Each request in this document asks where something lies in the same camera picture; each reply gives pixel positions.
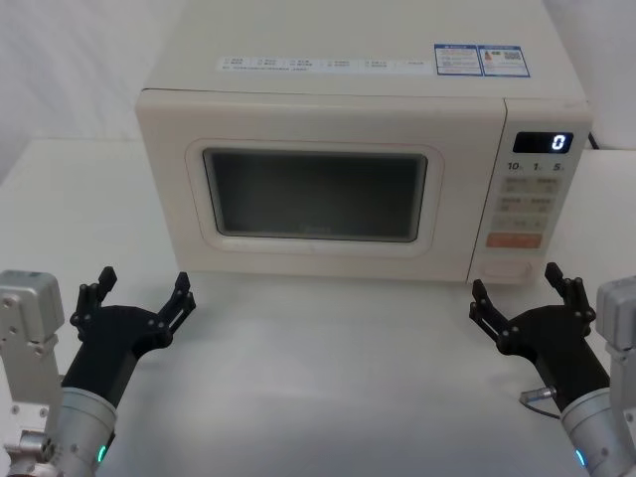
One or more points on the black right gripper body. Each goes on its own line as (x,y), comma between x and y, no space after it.
(561,348)

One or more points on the white curtain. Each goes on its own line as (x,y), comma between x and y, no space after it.
(74,64)

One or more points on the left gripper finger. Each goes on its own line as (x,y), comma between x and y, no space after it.
(85,310)
(176,310)

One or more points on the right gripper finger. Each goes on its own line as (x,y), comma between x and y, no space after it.
(492,318)
(574,298)

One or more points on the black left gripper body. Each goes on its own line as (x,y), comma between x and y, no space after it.
(114,338)

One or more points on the blue and white sticker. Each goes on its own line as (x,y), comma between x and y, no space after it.
(459,59)

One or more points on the long white sticker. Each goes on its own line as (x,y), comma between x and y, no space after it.
(323,64)

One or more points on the cream microwave oven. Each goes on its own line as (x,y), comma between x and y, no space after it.
(318,119)

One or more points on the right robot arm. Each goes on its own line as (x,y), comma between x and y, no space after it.
(613,412)

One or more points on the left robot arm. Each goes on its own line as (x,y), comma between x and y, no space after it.
(35,358)

